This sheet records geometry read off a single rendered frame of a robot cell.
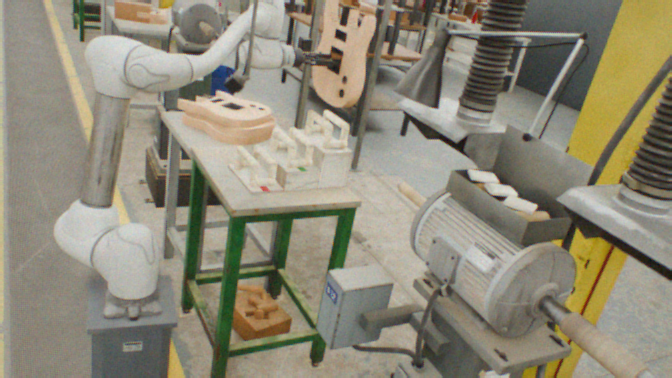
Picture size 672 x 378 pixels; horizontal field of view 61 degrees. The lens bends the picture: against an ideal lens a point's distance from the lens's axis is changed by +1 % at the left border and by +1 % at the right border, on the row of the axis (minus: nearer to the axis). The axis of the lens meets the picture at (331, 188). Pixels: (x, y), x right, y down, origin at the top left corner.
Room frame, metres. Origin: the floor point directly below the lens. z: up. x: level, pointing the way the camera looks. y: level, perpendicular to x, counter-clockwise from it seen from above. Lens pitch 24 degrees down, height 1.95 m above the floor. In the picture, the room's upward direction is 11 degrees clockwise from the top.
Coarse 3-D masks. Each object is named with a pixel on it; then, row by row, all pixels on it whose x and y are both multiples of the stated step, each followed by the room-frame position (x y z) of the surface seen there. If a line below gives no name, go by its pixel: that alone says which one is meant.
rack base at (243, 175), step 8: (232, 168) 2.23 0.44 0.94; (248, 168) 2.26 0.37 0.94; (240, 176) 2.16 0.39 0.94; (248, 176) 2.18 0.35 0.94; (264, 176) 2.21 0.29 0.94; (248, 184) 2.09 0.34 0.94; (256, 192) 2.05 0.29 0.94; (264, 192) 2.07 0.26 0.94; (272, 192) 2.09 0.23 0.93; (280, 192) 2.11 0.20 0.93
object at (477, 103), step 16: (496, 0) 1.55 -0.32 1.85; (512, 0) 1.54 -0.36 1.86; (496, 16) 1.55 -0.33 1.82; (512, 16) 1.54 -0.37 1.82; (480, 48) 1.56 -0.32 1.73; (496, 48) 1.54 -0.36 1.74; (512, 48) 1.57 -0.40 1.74; (480, 64) 1.55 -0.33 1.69; (496, 64) 1.54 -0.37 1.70; (480, 80) 1.54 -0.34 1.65; (496, 80) 1.55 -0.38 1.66; (464, 96) 1.57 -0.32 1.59; (480, 96) 1.54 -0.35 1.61; (496, 96) 1.56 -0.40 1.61; (464, 112) 1.55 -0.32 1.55; (480, 112) 1.54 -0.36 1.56
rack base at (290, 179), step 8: (272, 152) 2.30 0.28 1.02; (280, 152) 2.32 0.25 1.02; (296, 152) 2.36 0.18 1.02; (280, 160) 2.23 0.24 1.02; (264, 168) 2.29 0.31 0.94; (280, 168) 2.17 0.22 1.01; (288, 168) 2.16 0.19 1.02; (296, 168) 2.17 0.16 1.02; (312, 168) 2.21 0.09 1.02; (280, 176) 2.16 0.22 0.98; (288, 176) 2.12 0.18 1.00; (296, 176) 2.15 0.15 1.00; (304, 176) 2.17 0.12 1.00; (312, 176) 2.19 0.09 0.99; (280, 184) 2.15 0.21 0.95; (288, 184) 2.13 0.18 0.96; (296, 184) 2.15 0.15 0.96; (304, 184) 2.17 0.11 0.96; (312, 184) 2.19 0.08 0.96
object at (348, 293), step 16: (336, 272) 1.29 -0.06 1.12; (352, 272) 1.31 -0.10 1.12; (368, 272) 1.32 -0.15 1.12; (336, 288) 1.24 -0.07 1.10; (352, 288) 1.23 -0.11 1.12; (368, 288) 1.25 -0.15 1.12; (384, 288) 1.28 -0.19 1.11; (336, 304) 1.23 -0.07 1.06; (352, 304) 1.23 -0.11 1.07; (368, 304) 1.26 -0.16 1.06; (384, 304) 1.29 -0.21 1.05; (320, 320) 1.28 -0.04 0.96; (336, 320) 1.22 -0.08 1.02; (352, 320) 1.24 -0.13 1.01; (336, 336) 1.22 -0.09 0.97; (352, 336) 1.25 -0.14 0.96; (368, 336) 1.28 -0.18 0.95; (384, 352) 1.26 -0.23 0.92; (400, 352) 1.23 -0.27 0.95
